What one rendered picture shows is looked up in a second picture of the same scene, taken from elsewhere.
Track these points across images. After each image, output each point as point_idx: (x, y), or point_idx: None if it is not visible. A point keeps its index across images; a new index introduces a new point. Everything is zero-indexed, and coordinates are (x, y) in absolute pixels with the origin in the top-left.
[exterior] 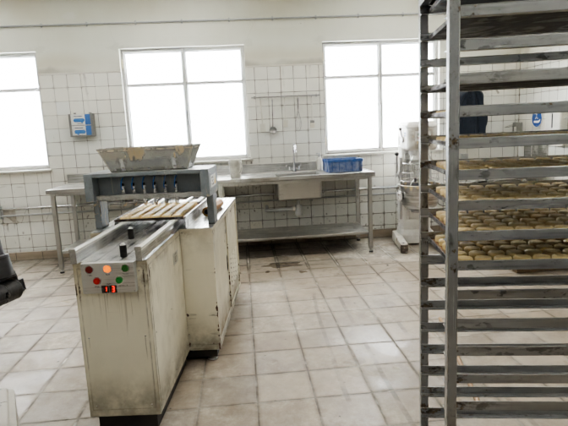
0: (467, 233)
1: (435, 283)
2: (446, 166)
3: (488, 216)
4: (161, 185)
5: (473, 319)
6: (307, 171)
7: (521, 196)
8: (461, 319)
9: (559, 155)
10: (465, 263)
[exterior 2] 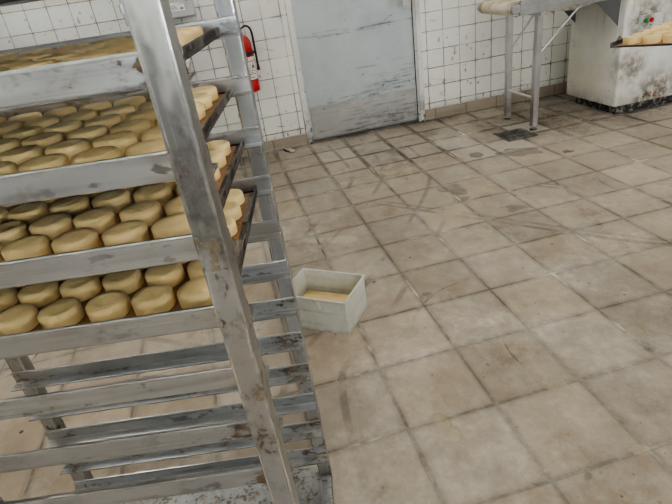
0: (223, 136)
1: (238, 434)
2: (234, 5)
3: (106, 195)
4: None
5: (244, 265)
6: None
7: (92, 107)
8: (261, 263)
9: None
10: (238, 183)
